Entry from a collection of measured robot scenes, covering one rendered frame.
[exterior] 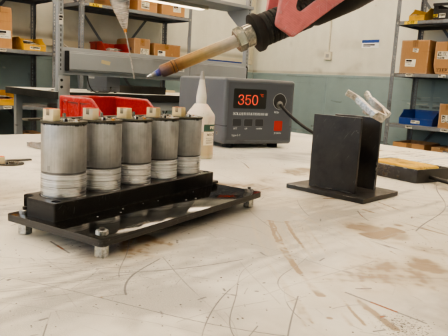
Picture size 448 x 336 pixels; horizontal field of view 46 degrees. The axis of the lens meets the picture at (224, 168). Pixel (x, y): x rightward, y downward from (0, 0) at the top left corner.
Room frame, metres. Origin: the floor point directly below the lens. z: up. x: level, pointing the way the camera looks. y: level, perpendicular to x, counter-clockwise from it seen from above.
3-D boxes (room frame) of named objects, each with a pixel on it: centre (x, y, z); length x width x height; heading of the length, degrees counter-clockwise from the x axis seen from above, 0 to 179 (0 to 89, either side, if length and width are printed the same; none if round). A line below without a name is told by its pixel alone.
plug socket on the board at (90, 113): (0.30, 0.08, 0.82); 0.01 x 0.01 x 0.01; 58
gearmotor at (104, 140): (0.31, 0.07, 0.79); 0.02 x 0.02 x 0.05
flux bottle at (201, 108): (0.61, 0.03, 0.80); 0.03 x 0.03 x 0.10
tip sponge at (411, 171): (0.56, -0.19, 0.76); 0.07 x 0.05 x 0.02; 34
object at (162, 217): (0.32, 0.04, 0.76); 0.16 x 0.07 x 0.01; 148
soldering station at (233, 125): (0.80, -0.01, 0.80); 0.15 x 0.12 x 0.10; 29
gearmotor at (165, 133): (0.36, 0.04, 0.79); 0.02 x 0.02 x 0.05
